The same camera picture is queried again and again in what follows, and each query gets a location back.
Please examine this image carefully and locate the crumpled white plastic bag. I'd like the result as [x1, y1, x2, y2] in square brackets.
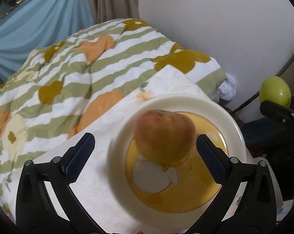
[217, 74, 236, 101]

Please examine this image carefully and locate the red yellow apple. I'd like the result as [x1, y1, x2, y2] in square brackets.
[134, 110, 196, 164]

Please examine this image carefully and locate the black cable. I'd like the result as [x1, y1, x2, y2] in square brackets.
[231, 46, 294, 114]

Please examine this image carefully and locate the cream bowl yellow inside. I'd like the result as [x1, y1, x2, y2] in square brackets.
[107, 94, 247, 232]

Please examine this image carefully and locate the green striped floral duvet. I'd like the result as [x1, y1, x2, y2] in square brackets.
[0, 19, 226, 196]

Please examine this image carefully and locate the green apple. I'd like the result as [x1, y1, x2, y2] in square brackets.
[259, 76, 291, 108]

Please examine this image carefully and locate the blue curtain cloth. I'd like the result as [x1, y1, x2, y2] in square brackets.
[0, 0, 94, 82]

